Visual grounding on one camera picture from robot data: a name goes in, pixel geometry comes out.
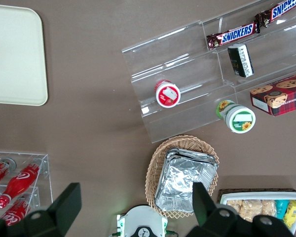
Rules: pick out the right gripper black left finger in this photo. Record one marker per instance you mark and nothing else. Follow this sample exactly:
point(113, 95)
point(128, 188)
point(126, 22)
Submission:
point(61, 212)

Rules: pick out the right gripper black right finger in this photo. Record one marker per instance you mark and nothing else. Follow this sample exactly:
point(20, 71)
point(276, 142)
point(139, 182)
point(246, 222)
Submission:
point(207, 217)

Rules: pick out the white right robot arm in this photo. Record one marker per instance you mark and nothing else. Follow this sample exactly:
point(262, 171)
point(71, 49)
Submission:
point(141, 219)

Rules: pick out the aluminium foil tray stack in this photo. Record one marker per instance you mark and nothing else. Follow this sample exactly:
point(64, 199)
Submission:
point(180, 177)

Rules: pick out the light oval wicker basket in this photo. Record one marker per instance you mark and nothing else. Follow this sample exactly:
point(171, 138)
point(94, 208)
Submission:
point(154, 170)

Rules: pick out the cream plastic tray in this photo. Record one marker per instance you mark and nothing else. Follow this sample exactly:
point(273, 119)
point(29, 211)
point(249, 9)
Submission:
point(14, 61)

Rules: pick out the rice cracker packet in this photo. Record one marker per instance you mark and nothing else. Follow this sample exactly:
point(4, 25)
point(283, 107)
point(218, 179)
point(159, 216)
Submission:
point(251, 209)
point(234, 207)
point(269, 208)

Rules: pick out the clear acrylic bottle rack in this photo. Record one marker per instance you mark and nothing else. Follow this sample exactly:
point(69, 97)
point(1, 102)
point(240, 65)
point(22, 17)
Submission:
point(45, 168)

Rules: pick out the white rectangular dish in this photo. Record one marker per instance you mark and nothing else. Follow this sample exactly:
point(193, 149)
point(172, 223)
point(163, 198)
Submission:
point(261, 196)

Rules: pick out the teal snack packet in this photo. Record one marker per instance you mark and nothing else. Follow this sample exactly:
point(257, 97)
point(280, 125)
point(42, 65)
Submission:
point(281, 208)

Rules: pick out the yellow snack packet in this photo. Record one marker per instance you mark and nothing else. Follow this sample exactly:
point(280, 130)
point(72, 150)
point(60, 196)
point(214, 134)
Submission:
point(293, 212)

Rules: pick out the green sunflower lidded cup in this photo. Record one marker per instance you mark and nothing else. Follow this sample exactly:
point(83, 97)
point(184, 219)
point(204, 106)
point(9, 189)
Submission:
point(239, 119)

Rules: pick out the red strawberry lidded cup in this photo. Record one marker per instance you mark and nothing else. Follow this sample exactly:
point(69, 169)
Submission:
point(167, 95)

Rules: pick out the red tartan cookie box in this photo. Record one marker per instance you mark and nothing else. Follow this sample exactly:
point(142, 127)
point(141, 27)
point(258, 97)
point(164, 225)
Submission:
point(281, 98)

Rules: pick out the clear acrylic tiered stand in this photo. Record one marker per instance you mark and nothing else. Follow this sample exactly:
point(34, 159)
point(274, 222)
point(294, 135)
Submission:
point(187, 66)

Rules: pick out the small black box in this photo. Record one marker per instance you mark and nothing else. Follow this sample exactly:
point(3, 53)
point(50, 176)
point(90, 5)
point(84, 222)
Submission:
point(240, 60)

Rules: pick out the Snickers chocolate bar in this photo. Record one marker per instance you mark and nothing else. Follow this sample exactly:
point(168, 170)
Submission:
point(281, 11)
point(236, 34)

